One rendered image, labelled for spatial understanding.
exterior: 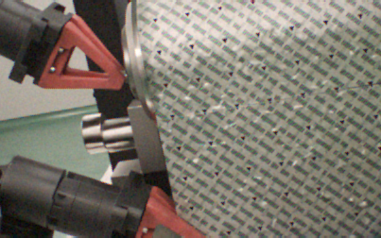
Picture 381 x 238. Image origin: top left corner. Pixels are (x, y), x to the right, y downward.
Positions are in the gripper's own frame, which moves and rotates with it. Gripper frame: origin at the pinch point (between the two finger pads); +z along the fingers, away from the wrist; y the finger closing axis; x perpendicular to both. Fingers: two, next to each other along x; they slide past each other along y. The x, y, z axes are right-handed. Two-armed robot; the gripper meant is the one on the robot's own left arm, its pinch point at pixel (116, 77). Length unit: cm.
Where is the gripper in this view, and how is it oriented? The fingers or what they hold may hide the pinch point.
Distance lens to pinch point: 82.0
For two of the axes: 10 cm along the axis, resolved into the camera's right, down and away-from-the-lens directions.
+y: -0.3, 2.9, -9.6
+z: 9.0, 4.2, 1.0
